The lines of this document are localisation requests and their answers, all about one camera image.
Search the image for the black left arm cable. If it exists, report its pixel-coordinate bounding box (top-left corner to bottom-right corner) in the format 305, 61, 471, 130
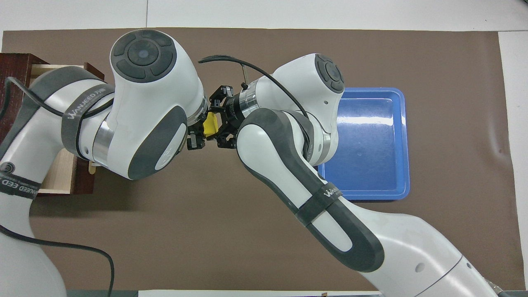
0, 76, 115, 297

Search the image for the black velcro cable strap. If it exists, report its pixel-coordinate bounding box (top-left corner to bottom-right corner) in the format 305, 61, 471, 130
0, 161, 42, 200
61, 82, 116, 159
296, 181, 343, 227

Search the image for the yellow cube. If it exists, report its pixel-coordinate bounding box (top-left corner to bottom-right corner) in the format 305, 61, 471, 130
204, 112, 220, 139

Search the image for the blue plastic tray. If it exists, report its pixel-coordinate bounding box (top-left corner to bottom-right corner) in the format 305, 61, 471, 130
318, 87, 410, 201

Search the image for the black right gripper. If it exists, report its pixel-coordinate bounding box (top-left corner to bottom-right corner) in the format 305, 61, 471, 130
210, 85, 248, 149

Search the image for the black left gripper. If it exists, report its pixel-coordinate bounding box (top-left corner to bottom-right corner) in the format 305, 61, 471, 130
187, 118, 206, 150

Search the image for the wooden drawer with white handle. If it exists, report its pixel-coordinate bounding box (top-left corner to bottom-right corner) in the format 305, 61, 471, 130
29, 62, 104, 195

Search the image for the brown table mat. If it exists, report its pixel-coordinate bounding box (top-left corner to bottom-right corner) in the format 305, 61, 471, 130
0, 27, 526, 291

